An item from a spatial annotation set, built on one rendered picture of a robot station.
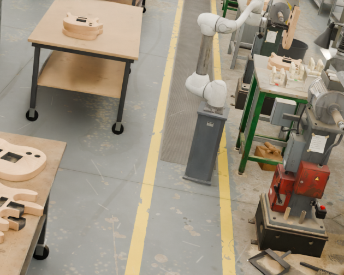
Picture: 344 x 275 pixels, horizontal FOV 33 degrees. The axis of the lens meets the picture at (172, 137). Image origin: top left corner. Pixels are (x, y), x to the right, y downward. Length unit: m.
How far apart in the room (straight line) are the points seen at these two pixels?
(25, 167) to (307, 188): 2.17
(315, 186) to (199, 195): 1.20
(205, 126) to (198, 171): 0.46
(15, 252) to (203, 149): 2.83
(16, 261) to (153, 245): 1.91
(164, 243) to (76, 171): 1.20
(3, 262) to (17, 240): 0.17
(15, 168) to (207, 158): 2.39
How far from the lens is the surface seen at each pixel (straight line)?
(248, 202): 5.36
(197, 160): 5.36
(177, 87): 7.62
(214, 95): 5.15
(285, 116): 4.62
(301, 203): 4.73
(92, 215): 4.72
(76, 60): 6.67
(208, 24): 5.01
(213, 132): 5.22
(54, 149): 3.71
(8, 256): 2.82
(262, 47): 7.25
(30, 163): 3.44
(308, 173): 4.46
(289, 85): 5.56
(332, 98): 4.34
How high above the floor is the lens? 2.66
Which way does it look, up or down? 25 degrees down
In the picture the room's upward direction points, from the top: 12 degrees clockwise
